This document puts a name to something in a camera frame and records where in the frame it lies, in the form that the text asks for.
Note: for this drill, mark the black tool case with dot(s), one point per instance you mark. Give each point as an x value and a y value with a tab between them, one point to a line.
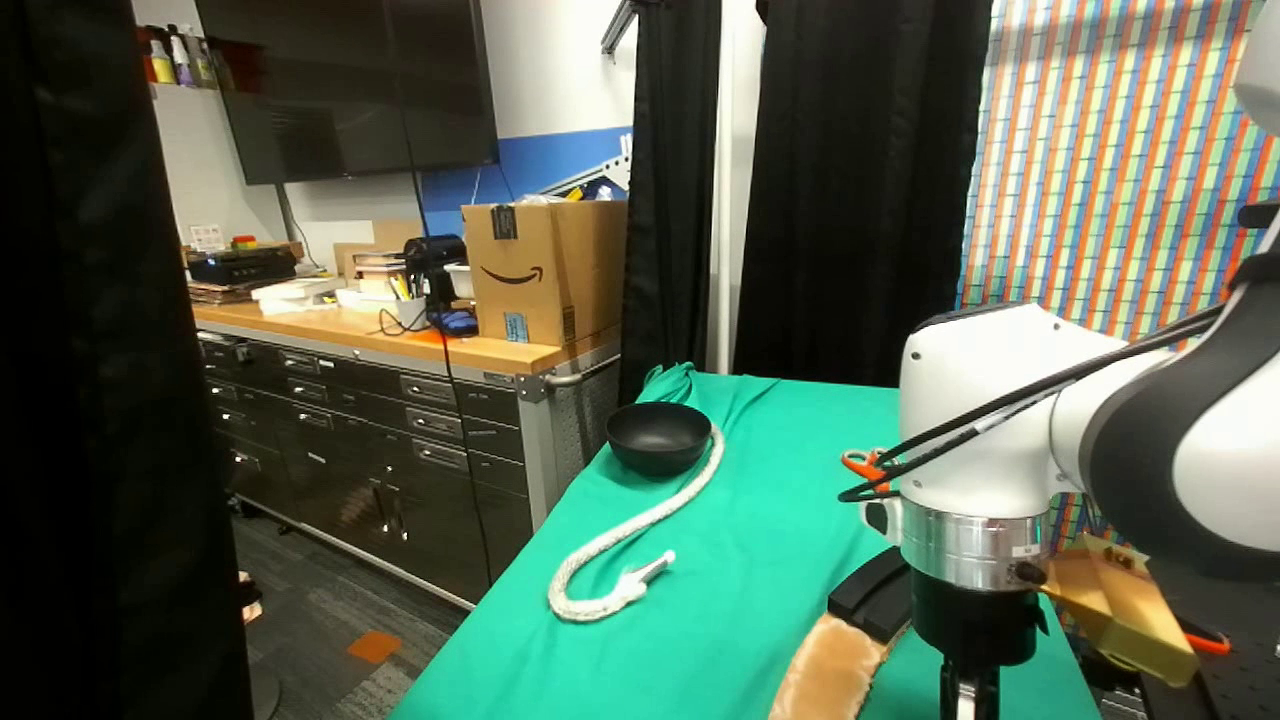
240	267

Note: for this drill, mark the bottles on shelf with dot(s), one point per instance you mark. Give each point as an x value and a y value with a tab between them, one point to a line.
172	58

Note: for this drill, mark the black bowl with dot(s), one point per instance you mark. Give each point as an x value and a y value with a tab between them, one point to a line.
658	443

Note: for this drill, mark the wide black curtain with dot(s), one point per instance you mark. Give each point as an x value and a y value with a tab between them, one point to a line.
92	372

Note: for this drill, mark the black wall monitor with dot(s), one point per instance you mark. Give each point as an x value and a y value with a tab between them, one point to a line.
360	85

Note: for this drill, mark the black desktop device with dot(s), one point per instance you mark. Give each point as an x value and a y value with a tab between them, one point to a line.
428	267

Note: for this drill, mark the cardboard shipping box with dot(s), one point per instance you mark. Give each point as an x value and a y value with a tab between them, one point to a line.
541	275

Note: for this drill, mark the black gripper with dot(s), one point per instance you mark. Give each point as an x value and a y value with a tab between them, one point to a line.
980	626

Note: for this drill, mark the narrow black curtain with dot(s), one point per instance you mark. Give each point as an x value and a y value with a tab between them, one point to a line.
668	187

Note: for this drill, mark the gold wrist camera mount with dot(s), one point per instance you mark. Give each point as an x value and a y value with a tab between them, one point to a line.
1127	612

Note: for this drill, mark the black curtain beside backdrop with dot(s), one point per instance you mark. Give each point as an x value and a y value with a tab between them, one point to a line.
861	187

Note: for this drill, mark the green table cloth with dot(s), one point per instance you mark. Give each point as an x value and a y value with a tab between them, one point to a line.
746	587

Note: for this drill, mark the colourful striped backdrop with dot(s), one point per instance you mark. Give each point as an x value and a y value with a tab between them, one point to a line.
1105	162

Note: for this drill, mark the white plastic tray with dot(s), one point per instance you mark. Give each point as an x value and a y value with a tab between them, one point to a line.
300	298

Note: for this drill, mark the black drawer cabinet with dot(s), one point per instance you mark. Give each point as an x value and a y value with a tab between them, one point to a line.
360	467

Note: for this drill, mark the wooden countertop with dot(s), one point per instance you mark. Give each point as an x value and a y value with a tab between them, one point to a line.
335	335

